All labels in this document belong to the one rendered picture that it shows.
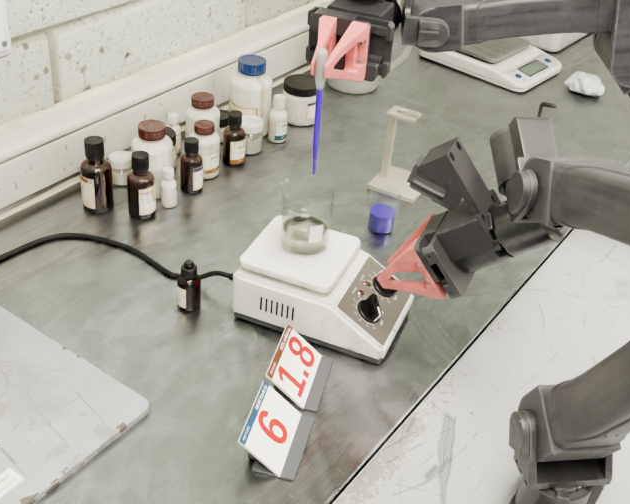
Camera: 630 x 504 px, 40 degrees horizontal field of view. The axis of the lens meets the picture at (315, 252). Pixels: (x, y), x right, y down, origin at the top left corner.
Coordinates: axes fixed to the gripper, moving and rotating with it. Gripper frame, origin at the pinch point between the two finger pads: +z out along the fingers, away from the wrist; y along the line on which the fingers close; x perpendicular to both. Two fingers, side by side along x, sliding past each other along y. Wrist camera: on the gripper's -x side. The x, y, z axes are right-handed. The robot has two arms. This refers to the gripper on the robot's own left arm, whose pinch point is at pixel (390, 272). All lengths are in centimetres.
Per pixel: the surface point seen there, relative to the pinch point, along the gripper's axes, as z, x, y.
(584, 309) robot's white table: -7.9, 24.1, -22.8
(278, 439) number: 10.9, 5.9, 18.3
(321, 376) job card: 11.7, 6.7, 6.3
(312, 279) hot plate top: 9.8, -2.6, 0.2
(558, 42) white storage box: 6, 10, -115
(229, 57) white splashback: 38, -27, -50
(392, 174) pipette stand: 17.7, 1.6, -42.2
